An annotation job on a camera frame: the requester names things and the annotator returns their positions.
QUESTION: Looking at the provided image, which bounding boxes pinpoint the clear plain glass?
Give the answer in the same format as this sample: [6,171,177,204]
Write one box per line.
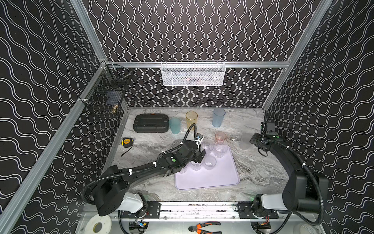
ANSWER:
[202,140,215,152]

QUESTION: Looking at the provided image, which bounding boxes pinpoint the frosted white plastic cup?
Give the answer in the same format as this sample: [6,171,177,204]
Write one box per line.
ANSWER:
[239,133,252,150]

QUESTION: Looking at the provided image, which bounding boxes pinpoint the lavender plastic tray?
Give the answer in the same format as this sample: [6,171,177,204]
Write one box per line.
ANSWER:
[175,148,240,190]

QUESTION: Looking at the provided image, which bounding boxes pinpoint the small pink plastic cup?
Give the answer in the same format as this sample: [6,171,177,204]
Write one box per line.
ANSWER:
[214,131,227,142]

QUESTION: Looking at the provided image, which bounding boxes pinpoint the tall yellow plastic cup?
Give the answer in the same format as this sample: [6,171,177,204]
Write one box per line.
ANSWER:
[186,111,198,129]

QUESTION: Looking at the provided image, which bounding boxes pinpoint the teal textured plastic cup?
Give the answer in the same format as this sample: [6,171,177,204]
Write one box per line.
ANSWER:
[169,118,181,134]

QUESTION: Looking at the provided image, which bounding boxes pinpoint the tall blue plastic cup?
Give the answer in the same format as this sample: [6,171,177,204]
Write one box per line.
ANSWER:
[212,108,226,127]

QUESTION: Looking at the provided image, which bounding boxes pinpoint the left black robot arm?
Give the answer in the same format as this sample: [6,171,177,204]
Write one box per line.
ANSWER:
[80,123,206,218]

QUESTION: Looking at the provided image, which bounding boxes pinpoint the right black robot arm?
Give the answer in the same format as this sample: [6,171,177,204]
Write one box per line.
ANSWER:
[250,121,329,226]

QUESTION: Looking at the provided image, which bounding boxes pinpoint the black plastic tool case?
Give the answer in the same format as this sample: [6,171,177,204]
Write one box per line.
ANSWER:
[133,113,169,133]

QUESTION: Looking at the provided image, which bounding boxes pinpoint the orange black pliers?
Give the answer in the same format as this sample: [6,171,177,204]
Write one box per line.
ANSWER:
[188,221,222,234]

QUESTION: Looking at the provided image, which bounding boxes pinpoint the yellow black tape measure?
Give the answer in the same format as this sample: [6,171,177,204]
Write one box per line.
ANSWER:
[121,137,134,157]

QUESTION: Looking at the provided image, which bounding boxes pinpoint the white round object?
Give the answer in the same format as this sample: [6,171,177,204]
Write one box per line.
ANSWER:
[293,224,320,234]

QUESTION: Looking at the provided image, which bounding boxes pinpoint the white tape roll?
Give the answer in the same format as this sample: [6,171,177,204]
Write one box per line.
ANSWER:
[83,214,112,234]

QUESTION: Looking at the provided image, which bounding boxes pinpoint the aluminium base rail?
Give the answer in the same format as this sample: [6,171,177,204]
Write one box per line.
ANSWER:
[116,200,319,221]

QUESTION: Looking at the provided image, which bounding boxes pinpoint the white wire mesh basket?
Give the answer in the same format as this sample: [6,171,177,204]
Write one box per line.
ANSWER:
[160,60,226,86]

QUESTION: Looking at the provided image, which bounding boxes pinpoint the black wire basket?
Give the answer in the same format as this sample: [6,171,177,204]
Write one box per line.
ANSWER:
[80,60,133,119]

